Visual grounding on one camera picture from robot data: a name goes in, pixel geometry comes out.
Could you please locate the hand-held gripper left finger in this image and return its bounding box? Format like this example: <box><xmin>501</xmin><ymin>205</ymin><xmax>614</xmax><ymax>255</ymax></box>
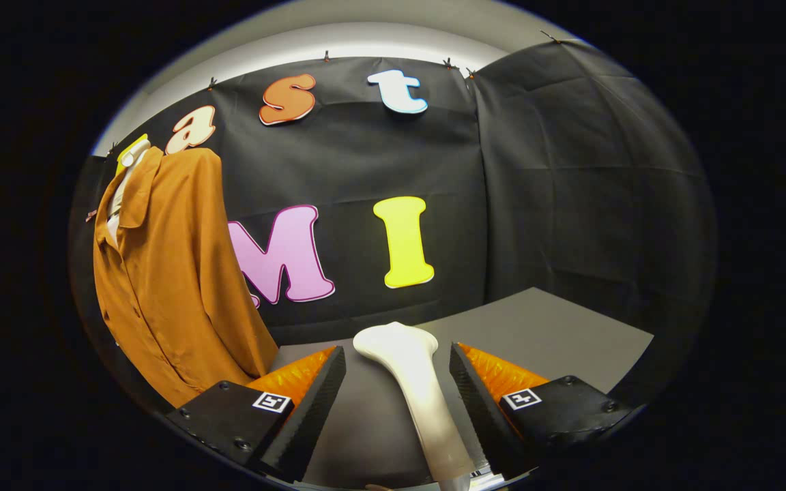
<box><xmin>164</xmin><ymin>346</ymin><xmax>347</xmax><ymax>483</ymax></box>

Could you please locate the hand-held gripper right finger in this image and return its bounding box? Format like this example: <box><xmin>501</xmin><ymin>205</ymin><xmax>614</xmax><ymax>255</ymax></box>
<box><xmin>449</xmin><ymin>343</ymin><xmax>636</xmax><ymax>478</ymax></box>

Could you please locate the white garment steamer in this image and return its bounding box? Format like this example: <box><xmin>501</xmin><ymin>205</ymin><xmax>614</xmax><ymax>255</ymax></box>
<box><xmin>353</xmin><ymin>322</ymin><xmax>477</xmax><ymax>491</ymax></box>

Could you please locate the brown button-up shirt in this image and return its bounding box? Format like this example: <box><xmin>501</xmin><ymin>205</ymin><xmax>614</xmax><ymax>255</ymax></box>
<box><xmin>93</xmin><ymin>147</ymin><xmax>280</xmax><ymax>408</ymax></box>

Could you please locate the grey cabinet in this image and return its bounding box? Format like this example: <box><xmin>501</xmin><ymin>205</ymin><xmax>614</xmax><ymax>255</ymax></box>
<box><xmin>272</xmin><ymin>287</ymin><xmax>655</xmax><ymax>489</ymax></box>

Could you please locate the black backdrop cloth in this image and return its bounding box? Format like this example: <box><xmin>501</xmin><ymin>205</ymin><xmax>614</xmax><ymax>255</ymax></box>
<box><xmin>69</xmin><ymin>40</ymin><xmax>718</xmax><ymax>417</ymax></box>

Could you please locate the white mannequin torso stand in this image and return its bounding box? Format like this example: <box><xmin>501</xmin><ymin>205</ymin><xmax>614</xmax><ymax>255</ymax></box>
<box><xmin>106</xmin><ymin>139</ymin><xmax>152</xmax><ymax>248</ymax></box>

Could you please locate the row of black cloth clips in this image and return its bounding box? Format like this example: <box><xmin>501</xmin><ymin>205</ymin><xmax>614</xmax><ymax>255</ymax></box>
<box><xmin>106</xmin><ymin>30</ymin><xmax>562</xmax><ymax>155</ymax></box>

